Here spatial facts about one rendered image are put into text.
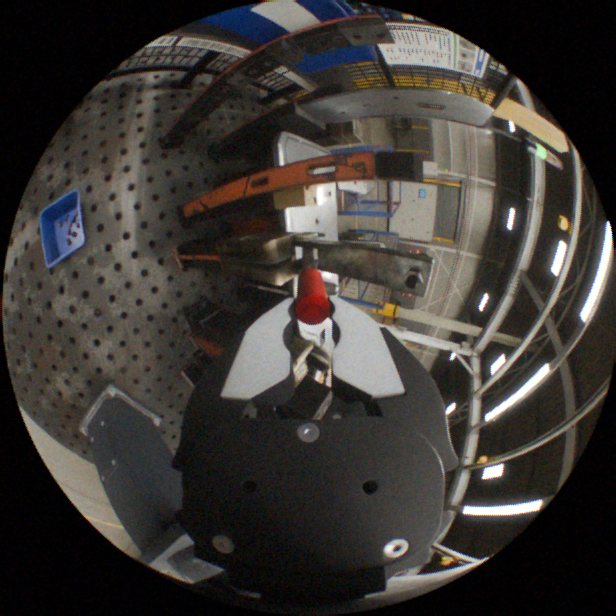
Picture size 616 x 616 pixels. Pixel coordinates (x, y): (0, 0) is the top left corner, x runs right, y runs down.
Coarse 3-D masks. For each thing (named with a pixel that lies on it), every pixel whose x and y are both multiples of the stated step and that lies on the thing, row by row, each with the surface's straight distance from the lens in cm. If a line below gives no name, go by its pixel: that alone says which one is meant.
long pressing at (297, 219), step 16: (272, 144) 33; (288, 144) 35; (304, 144) 39; (288, 160) 33; (320, 192) 41; (336, 192) 50; (288, 208) 31; (304, 208) 35; (320, 208) 41; (336, 208) 49; (288, 224) 31; (304, 224) 35; (320, 224) 41; (336, 224) 48; (336, 240) 49; (320, 272) 42; (288, 288) 34; (304, 336) 41
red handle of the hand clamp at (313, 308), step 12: (312, 252) 22; (312, 264) 17; (300, 276) 15; (312, 276) 14; (300, 288) 12; (312, 288) 12; (324, 288) 13; (300, 300) 11; (312, 300) 11; (324, 300) 11; (300, 312) 11; (312, 312) 11; (324, 312) 11; (312, 324) 12
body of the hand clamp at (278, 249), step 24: (192, 240) 52; (216, 240) 38; (240, 240) 26; (264, 240) 22; (288, 240) 23; (192, 264) 43; (216, 264) 34; (240, 264) 26; (264, 264) 22; (288, 264) 23
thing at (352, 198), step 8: (336, 152) 228; (344, 152) 225; (368, 184) 287; (392, 184) 212; (400, 184) 327; (352, 192) 257; (368, 192) 286; (392, 192) 212; (400, 192) 328; (352, 200) 324; (360, 200) 269; (368, 200) 337; (376, 200) 337; (392, 200) 213; (400, 200) 329; (368, 208) 263; (392, 208) 214; (376, 216) 218; (384, 216) 216; (392, 216) 215
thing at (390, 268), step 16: (320, 240) 24; (320, 256) 22; (336, 256) 21; (352, 256) 20; (368, 256) 19; (384, 256) 18; (400, 256) 18; (416, 256) 18; (336, 272) 21; (352, 272) 20; (368, 272) 19; (384, 272) 19; (400, 272) 18; (416, 272) 17; (400, 288) 19; (416, 288) 18
